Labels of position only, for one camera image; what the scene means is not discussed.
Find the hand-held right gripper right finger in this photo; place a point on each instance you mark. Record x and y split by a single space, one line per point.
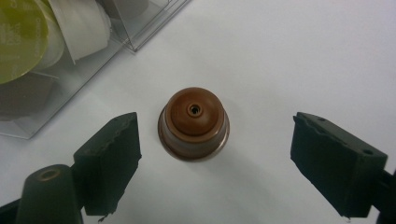
336 168

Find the clear plastic box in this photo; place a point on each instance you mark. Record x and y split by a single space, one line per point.
77 84

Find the single brown coffee capsule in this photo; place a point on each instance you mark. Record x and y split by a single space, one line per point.
193 124

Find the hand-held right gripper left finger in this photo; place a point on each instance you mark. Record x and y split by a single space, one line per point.
107 165

